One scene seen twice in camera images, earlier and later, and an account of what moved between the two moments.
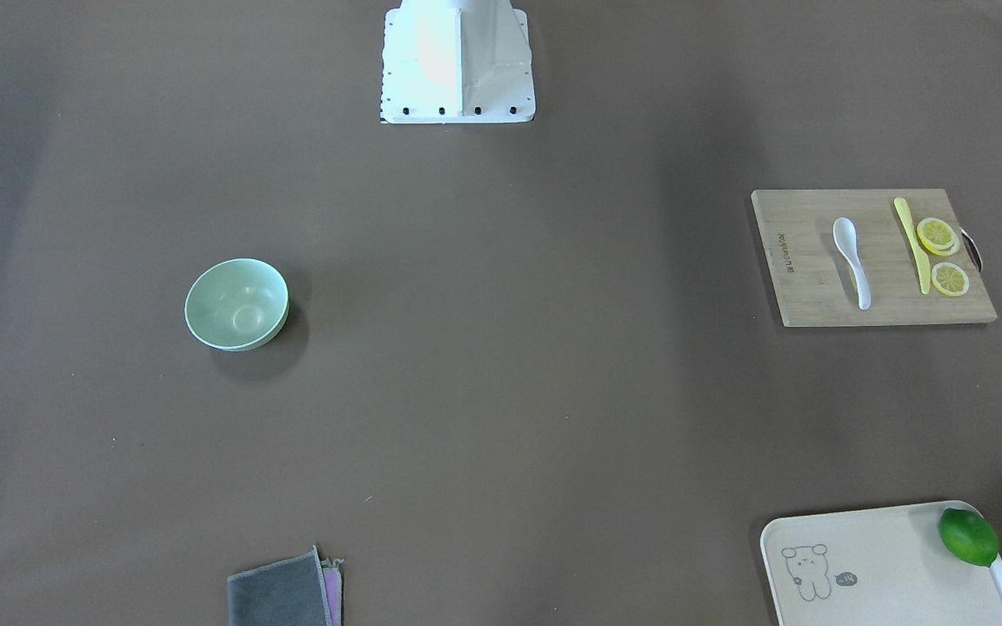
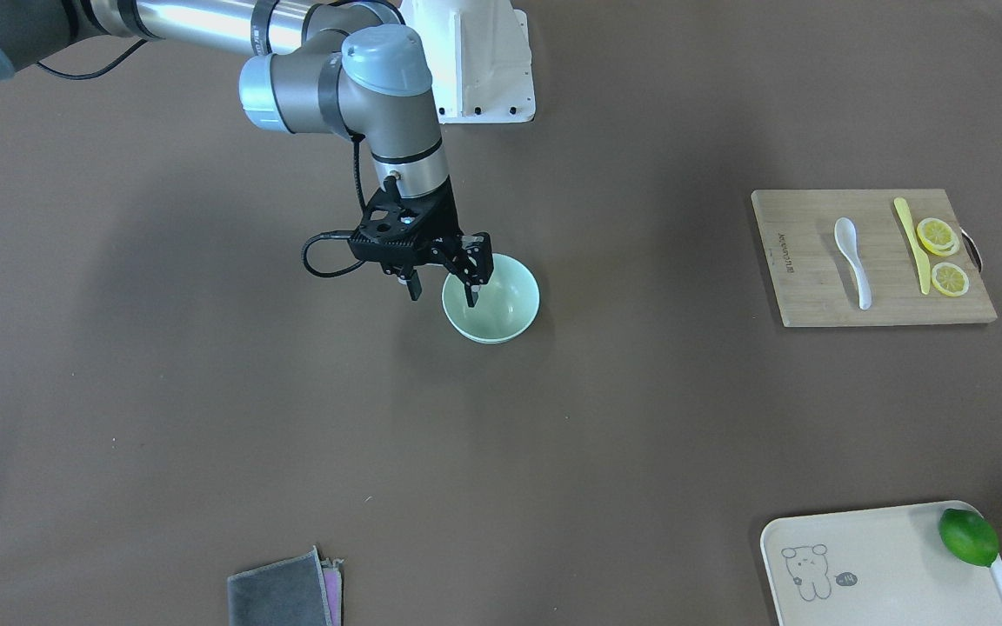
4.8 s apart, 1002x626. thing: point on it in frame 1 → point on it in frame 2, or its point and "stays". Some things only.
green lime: (969, 536) stays
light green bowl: (237, 304) → (506, 307)
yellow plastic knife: (919, 255) stays
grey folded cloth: (299, 590) stays
